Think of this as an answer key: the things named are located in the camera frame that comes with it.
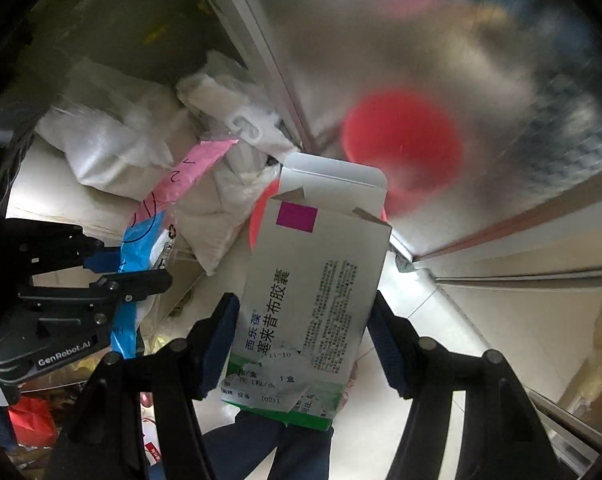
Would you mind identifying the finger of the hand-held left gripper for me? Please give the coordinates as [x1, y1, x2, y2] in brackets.
[4, 217, 122, 281]
[16, 269, 174, 328]

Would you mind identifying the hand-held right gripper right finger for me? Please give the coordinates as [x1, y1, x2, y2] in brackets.
[368, 292, 576, 480]

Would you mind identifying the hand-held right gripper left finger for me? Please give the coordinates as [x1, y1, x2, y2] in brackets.
[44, 292, 242, 480]

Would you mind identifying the pink and blue plastic bag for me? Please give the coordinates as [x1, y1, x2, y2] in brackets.
[108, 139, 239, 361]

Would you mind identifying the white and green medicine box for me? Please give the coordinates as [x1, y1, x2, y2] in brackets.
[220, 152, 394, 432]

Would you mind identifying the red plastic bin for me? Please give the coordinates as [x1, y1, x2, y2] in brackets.
[248, 187, 392, 256]

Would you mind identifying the red bag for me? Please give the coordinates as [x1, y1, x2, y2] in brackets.
[8, 395, 57, 448]

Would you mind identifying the person's blue trouser leg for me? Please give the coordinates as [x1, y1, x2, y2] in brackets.
[148, 405, 334, 480]

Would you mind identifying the white plastic bag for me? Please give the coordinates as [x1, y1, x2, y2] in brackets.
[34, 50, 302, 276]

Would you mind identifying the white plastic hook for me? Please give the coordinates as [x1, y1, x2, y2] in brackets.
[228, 107, 279, 146]

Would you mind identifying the red basin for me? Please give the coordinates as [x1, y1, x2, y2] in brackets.
[342, 87, 464, 213]

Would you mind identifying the frosted glass cabinet door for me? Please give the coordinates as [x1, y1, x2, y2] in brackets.
[181, 0, 602, 261]

